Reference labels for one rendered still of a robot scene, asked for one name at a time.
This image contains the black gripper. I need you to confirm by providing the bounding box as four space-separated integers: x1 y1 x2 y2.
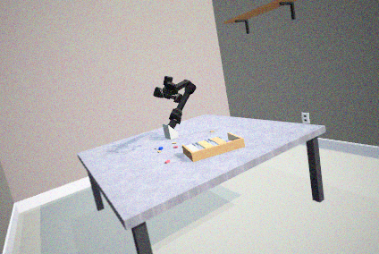
153 87 182 103

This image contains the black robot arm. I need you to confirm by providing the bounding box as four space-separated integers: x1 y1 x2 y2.
163 76 196 129

